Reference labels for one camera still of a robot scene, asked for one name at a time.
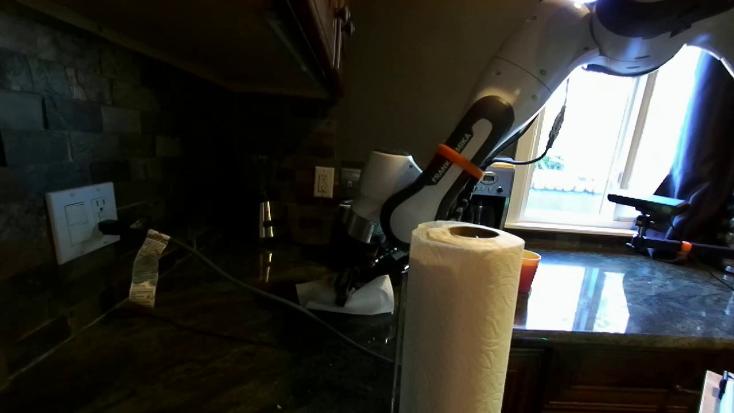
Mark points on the white wall power outlet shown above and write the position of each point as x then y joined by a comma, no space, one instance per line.
77,221

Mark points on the white light switch plate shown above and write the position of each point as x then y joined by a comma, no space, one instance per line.
325,181

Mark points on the wooden base cabinet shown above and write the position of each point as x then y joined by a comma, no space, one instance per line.
598,382

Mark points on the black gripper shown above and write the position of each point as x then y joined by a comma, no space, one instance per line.
374,265

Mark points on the white tape piece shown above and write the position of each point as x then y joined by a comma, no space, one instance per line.
146,276

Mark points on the bright white-framed window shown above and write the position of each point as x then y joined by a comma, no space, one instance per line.
604,151

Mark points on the black camera stand orange knob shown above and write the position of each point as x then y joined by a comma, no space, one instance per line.
649,204

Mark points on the white paper napkin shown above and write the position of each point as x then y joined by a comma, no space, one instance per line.
369,302

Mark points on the metal paper towel holder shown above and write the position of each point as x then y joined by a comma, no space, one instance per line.
396,368

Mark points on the dark wooden wall cabinet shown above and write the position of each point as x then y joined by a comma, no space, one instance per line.
231,46

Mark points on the white paper towel roll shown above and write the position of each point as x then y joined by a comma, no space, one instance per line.
460,329

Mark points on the orange plastic cup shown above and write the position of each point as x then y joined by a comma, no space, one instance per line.
529,276

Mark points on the dark blue curtain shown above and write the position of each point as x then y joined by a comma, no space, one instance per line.
712,151

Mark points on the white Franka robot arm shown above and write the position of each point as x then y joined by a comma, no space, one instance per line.
529,70

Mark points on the dark wall plate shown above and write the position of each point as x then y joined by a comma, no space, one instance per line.
352,177

